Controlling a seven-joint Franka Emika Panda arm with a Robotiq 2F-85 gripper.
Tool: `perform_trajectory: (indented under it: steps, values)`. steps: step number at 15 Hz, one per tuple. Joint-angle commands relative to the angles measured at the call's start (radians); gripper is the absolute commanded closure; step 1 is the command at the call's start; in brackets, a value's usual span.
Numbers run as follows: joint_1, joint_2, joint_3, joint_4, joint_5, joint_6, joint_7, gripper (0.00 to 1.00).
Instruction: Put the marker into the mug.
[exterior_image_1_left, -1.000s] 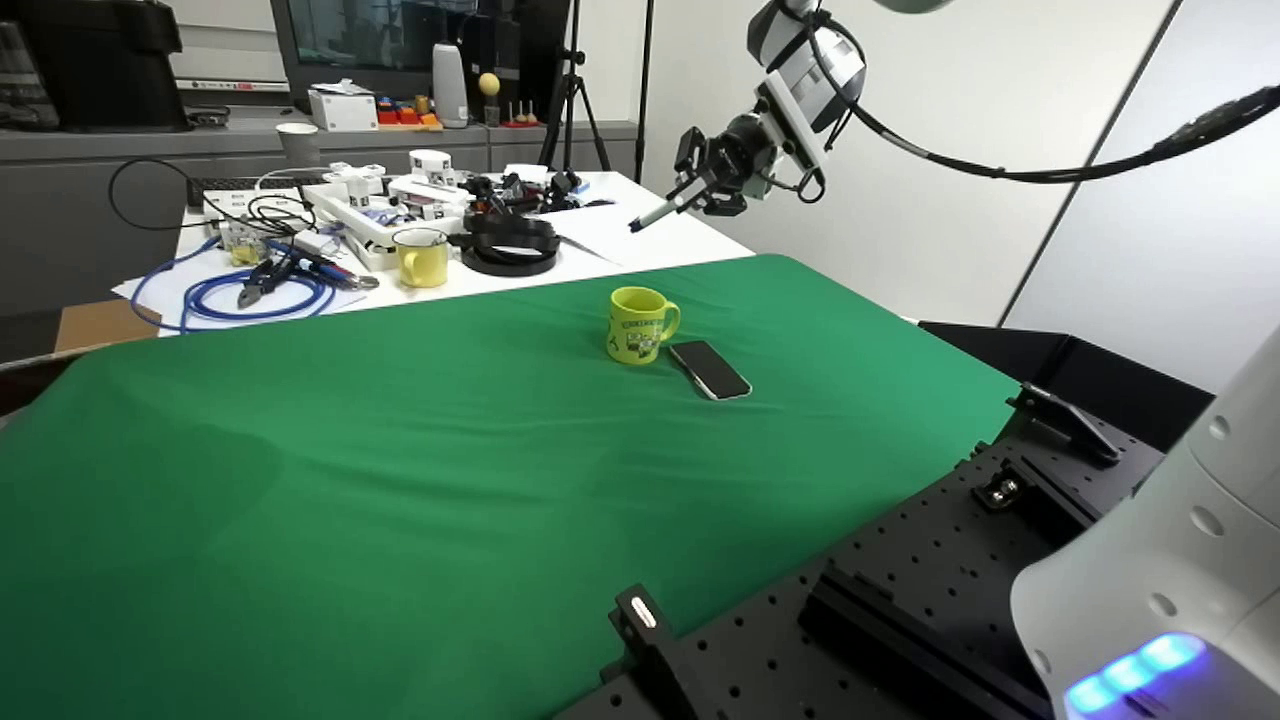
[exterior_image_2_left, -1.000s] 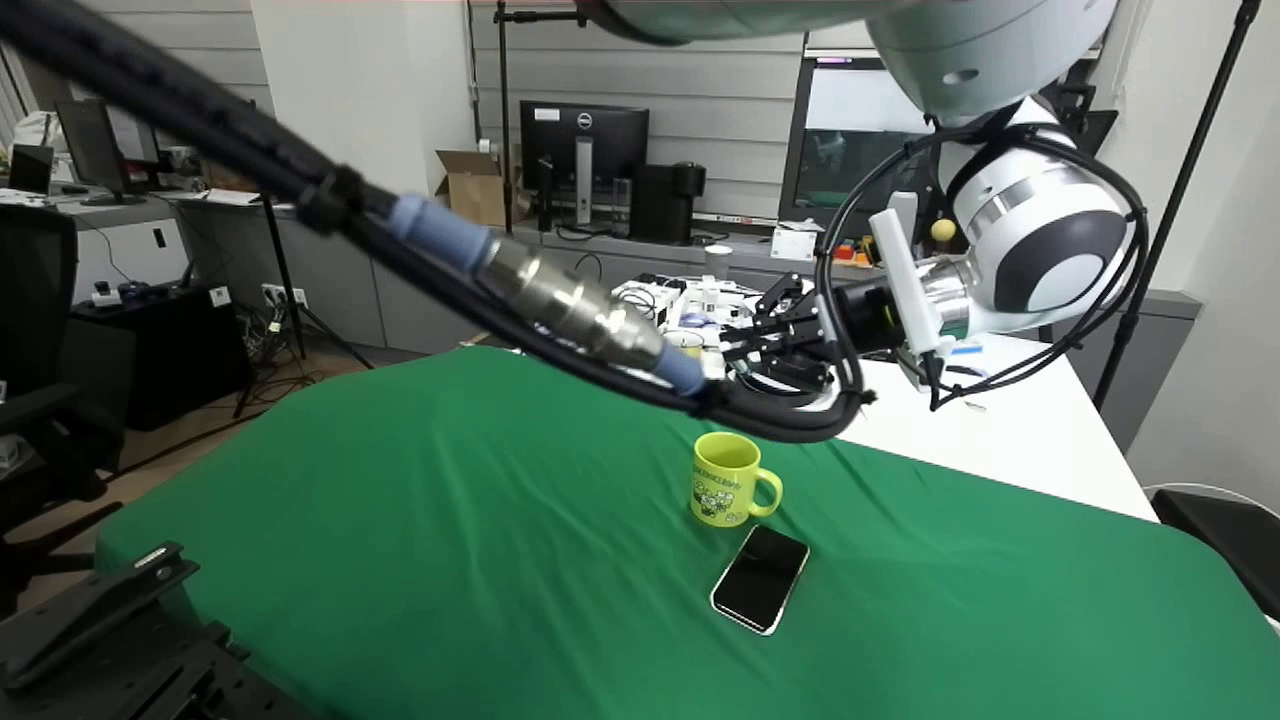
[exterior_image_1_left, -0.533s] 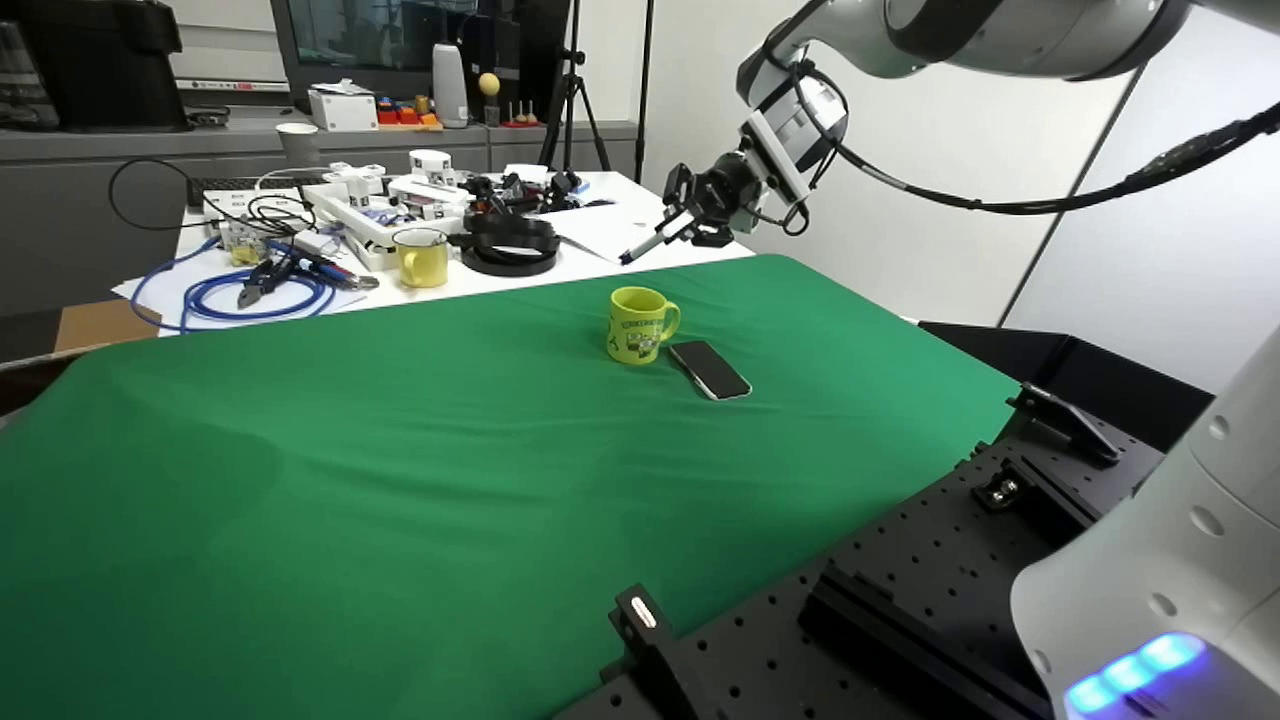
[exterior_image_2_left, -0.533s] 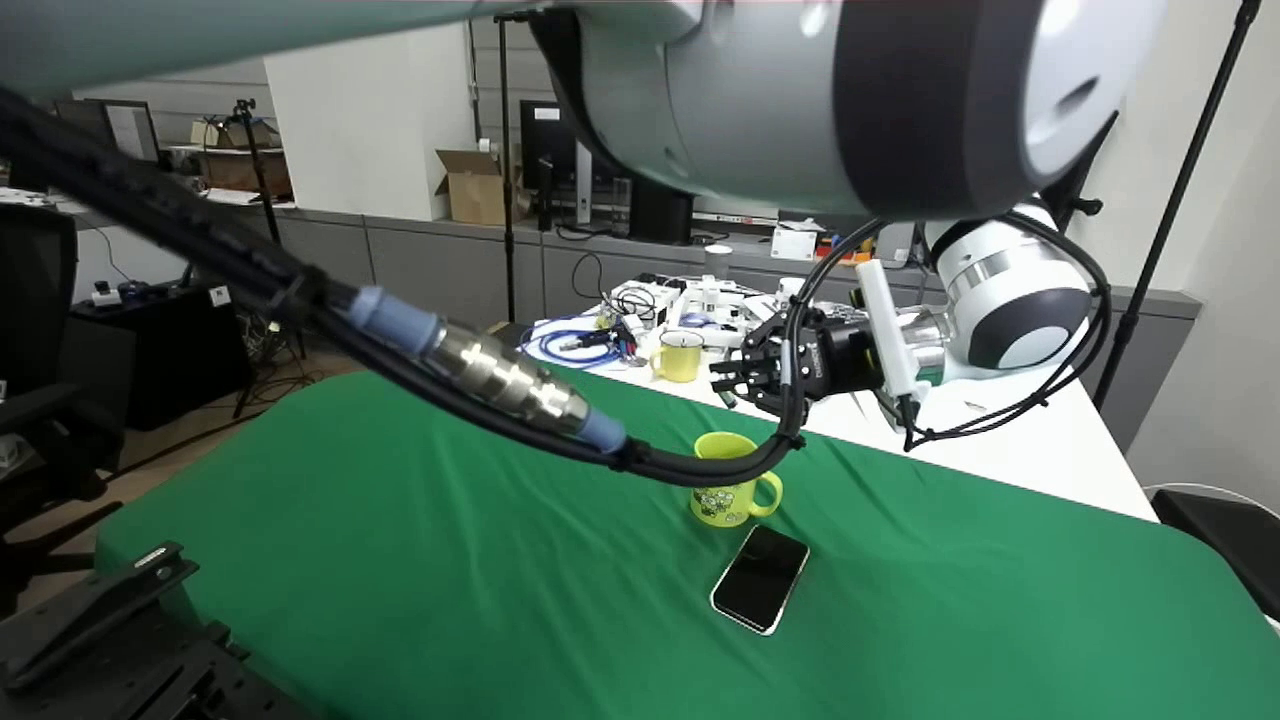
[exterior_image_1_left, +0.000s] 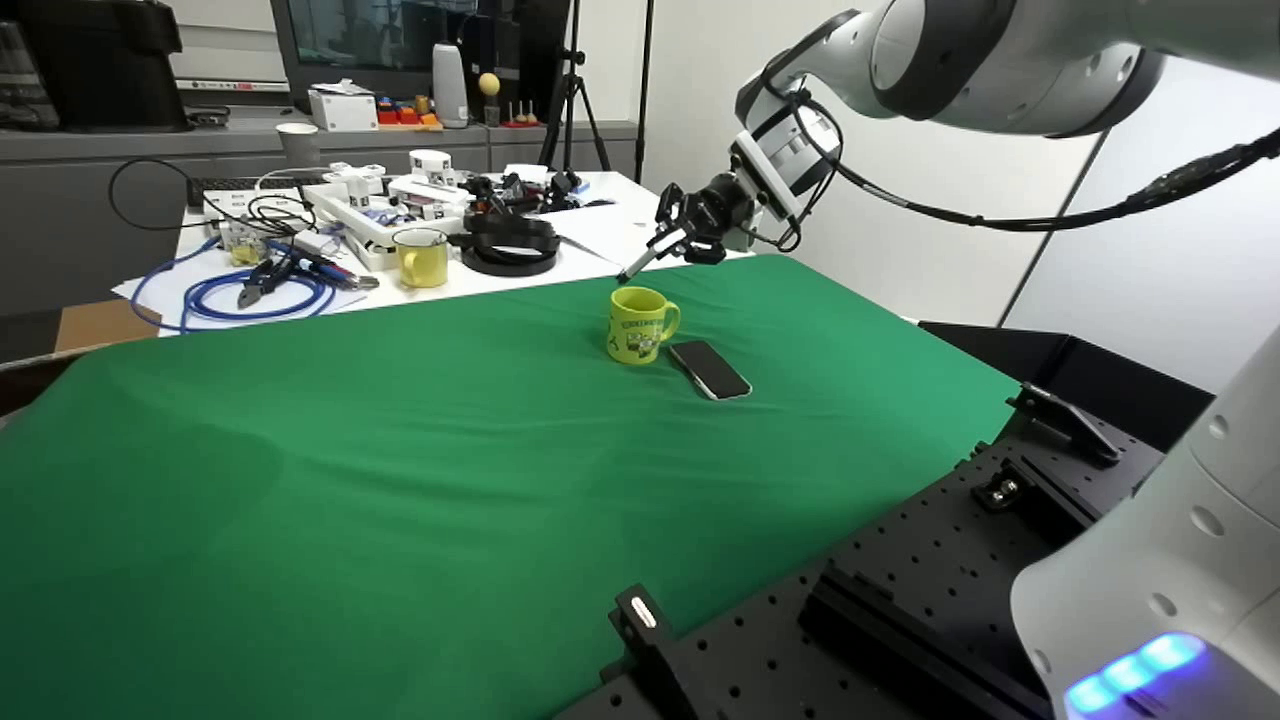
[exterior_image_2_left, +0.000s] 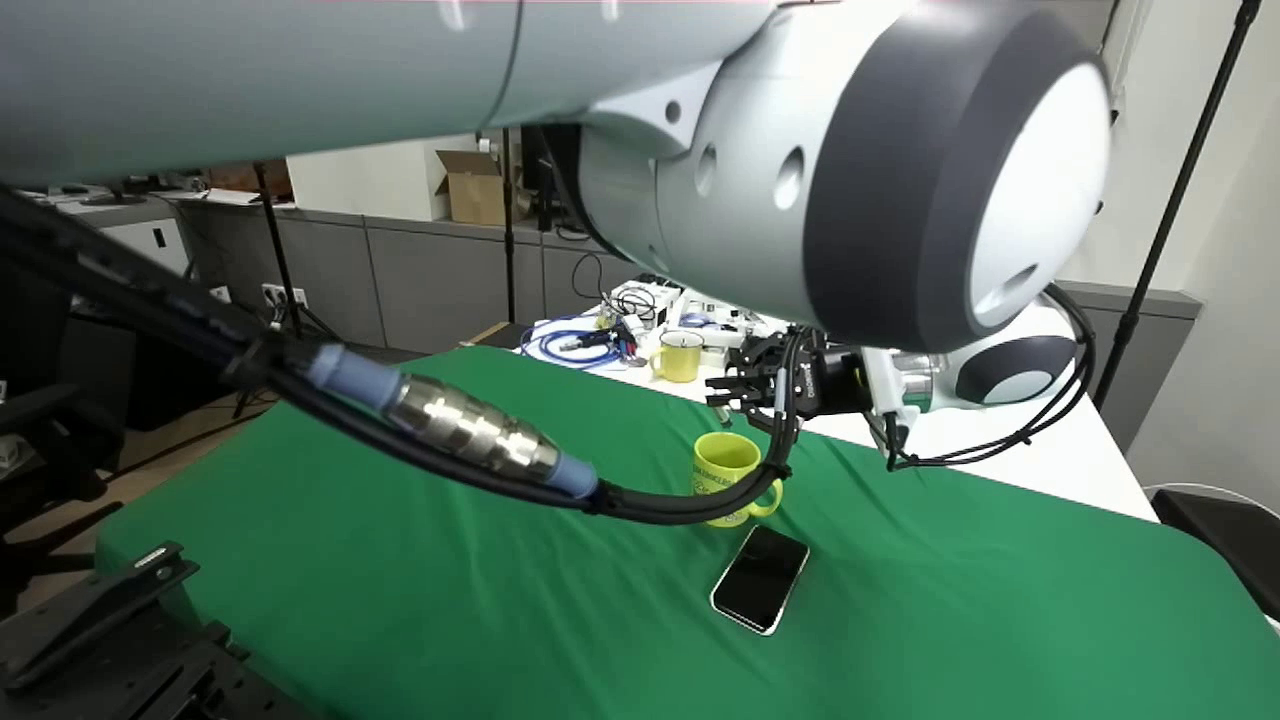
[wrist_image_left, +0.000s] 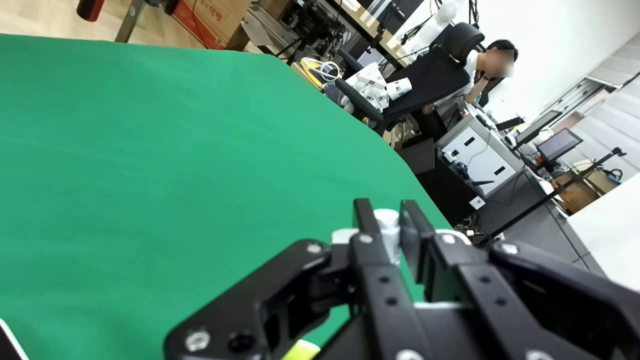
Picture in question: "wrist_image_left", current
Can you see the black low cabinet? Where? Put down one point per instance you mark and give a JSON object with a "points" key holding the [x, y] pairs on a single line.
{"points": [[513, 213]]}

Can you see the red brown cardboard box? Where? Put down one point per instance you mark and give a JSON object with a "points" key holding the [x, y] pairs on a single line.
{"points": [[213, 17]]}

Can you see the green table cloth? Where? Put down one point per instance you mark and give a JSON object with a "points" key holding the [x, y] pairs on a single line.
{"points": [[132, 201]]}

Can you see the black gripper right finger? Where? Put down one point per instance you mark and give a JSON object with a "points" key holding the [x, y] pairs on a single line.
{"points": [[552, 300]]}

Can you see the seated person dark clothes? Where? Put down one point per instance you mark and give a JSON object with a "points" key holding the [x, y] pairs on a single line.
{"points": [[433, 77]]}

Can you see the yellow mug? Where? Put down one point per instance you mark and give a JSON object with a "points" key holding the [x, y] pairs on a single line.
{"points": [[301, 350]]}

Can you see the white drawer cabinet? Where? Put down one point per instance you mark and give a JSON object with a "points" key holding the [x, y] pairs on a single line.
{"points": [[476, 152]]}

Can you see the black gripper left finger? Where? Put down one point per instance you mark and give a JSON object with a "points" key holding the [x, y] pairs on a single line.
{"points": [[293, 300]]}

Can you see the small desk monitor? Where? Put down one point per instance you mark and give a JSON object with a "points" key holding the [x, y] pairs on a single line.
{"points": [[559, 145]]}

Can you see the black smartphone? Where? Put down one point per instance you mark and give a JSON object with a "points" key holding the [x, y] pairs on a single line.
{"points": [[9, 347]]}

